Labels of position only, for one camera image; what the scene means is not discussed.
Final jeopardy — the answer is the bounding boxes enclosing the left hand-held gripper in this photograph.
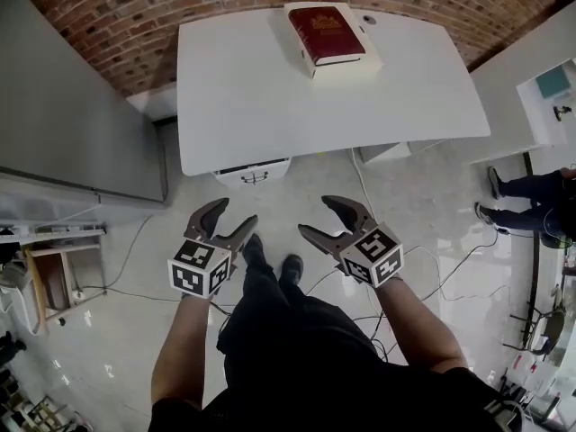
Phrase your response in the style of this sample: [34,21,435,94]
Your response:
[166,197,259,299]

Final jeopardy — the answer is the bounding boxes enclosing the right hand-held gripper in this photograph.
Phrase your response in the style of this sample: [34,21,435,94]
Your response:
[297,194,405,290]

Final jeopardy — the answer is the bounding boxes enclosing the person's right forearm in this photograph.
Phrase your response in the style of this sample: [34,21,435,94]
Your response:
[374,275,473,376]

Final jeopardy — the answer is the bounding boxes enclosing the person's left forearm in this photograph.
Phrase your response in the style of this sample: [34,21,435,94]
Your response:
[150,292,213,412]

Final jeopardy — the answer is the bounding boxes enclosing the white desk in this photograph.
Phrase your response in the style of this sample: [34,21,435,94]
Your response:
[176,3,492,192]

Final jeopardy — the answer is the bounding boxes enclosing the person's left black shoe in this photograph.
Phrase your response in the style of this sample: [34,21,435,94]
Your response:
[241,232,267,266]

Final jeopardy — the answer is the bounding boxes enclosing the person's black shoe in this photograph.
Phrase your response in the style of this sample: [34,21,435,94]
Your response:
[277,253,306,288]
[241,232,267,266]

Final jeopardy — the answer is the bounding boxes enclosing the person's right black shoe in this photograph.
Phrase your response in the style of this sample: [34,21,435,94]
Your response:
[277,253,306,288]

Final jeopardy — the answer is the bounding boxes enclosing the person's black trousers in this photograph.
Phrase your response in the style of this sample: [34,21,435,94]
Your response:
[215,258,398,407]

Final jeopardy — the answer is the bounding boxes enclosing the white low bench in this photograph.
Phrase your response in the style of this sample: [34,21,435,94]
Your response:
[125,85,179,123]

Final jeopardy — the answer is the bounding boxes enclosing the flat white box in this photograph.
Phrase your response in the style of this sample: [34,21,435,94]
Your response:
[269,1,385,87]

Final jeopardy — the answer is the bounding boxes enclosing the white metal rack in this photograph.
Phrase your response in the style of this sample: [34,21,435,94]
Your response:
[0,220,109,243]

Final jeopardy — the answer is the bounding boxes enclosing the wooden chair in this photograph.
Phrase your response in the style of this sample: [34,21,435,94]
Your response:
[23,239,104,329]

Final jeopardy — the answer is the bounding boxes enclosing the person's black shirt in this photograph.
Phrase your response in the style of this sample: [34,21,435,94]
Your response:
[148,361,512,432]

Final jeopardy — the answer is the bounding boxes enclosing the grey refrigerator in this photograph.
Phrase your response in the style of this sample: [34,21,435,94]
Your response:
[0,0,171,207]

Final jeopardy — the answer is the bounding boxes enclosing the red hardcover book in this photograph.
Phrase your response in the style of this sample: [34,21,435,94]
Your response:
[287,5,367,68]

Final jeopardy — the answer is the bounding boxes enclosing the white shelf cabinet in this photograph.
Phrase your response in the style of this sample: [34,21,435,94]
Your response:
[467,20,576,167]

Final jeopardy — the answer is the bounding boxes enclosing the black metal chair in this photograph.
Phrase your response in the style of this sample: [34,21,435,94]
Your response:
[502,284,569,356]

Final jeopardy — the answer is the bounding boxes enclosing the teal box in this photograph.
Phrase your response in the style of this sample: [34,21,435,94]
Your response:
[535,67,572,101]

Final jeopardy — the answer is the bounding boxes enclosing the white floor cable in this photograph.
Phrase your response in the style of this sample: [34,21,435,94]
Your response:
[350,148,377,218]

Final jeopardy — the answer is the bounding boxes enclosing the thin grey floor cable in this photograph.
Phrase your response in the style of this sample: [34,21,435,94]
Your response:
[74,215,182,303]

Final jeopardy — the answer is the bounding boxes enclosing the black floor cable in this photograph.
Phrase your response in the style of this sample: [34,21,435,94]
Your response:
[421,229,501,299]

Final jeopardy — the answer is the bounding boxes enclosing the black window frame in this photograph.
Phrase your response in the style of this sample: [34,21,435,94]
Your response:
[521,150,546,348]

